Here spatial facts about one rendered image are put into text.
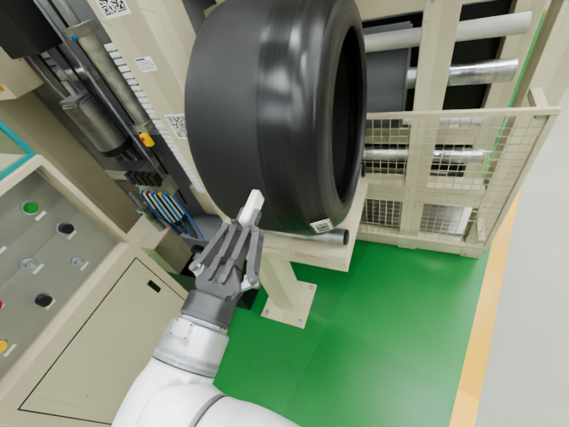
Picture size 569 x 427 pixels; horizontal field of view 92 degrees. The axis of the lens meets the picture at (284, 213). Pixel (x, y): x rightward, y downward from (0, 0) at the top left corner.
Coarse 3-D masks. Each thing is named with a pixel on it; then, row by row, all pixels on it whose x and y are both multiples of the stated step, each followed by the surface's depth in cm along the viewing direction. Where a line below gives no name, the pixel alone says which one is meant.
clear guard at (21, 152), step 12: (0, 120) 64; (0, 132) 65; (12, 132) 66; (0, 144) 65; (12, 144) 67; (24, 144) 69; (0, 156) 65; (12, 156) 67; (24, 156) 69; (0, 168) 66; (12, 168) 67
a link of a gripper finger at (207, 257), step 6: (222, 228) 48; (228, 228) 48; (216, 234) 48; (222, 234) 47; (216, 240) 47; (222, 240) 48; (210, 246) 46; (216, 246) 47; (204, 252) 46; (210, 252) 46; (216, 252) 48; (198, 258) 46; (204, 258) 46; (210, 258) 47; (192, 264) 45; (210, 264) 47; (192, 270) 45
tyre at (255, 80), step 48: (240, 0) 50; (288, 0) 44; (336, 0) 47; (192, 48) 50; (240, 48) 45; (288, 48) 42; (336, 48) 47; (192, 96) 49; (240, 96) 45; (288, 96) 42; (336, 96) 88; (192, 144) 52; (240, 144) 47; (288, 144) 44; (336, 144) 93; (240, 192) 54; (288, 192) 49; (336, 192) 57
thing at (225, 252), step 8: (232, 224) 48; (232, 232) 47; (240, 232) 49; (224, 240) 46; (232, 240) 46; (224, 248) 45; (232, 248) 47; (216, 256) 44; (224, 256) 45; (216, 264) 43; (208, 272) 43; (216, 272) 43; (208, 280) 42
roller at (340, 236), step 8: (264, 232) 85; (272, 232) 84; (280, 232) 82; (328, 232) 76; (336, 232) 75; (344, 232) 75; (312, 240) 79; (320, 240) 78; (328, 240) 77; (336, 240) 75; (344, 240) 74
